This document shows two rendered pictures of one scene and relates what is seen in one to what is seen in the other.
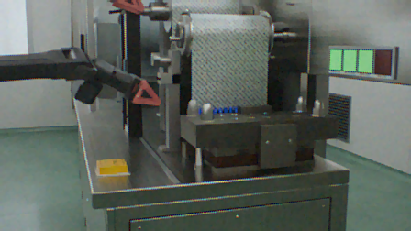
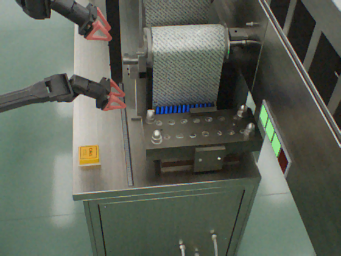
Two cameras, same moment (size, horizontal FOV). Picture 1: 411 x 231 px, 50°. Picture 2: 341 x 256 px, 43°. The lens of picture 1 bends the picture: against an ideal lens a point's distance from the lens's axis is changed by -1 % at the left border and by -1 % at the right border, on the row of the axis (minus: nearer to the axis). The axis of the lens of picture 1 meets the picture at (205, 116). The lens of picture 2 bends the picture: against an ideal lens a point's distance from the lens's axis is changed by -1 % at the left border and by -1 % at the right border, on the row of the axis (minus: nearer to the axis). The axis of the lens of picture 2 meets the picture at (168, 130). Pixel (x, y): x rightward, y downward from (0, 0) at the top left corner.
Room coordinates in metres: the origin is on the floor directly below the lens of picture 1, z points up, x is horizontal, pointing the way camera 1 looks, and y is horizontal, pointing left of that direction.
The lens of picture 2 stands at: (0.16, -0.16, 2.09)
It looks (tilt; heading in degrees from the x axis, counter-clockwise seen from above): 46 degrees down; 7
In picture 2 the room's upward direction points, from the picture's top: 3 degrees clockwise
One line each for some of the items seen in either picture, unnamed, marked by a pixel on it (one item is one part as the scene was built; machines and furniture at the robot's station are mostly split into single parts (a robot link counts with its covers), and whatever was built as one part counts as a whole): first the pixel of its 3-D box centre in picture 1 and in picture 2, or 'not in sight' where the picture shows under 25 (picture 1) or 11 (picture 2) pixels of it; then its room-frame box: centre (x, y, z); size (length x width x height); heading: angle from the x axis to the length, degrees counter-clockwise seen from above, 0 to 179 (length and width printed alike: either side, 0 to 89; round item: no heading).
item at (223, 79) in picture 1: (230, 82); (186, 87); (1.31, -0.07, 1.11); 0.23 x 0.01 x 0.18; 107
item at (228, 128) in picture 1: (258, 126); (200, 133); (1.21, -0.14, 1.00); 0.40 x 0.16 x 0.06; 107
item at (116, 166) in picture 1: (112, 167); (88, 154); (1.11, 0.24, 0.91); 0.07 x 0.07 x 0.02; 17
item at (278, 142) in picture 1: (277, 146); (208, 159); (1.13, -0.19, 0.96); 0.10 x 0.03 x 0.11; 107
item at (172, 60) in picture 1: (168, 101); (136, 85); (1.35, 0.11, 1.05); 0.06 x 0.05 x 0.31; 107
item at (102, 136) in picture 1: (144, 113); (136, 2); (2.24, 0.31, 0.88); 2.52 x 0.66 x 0.04; 17
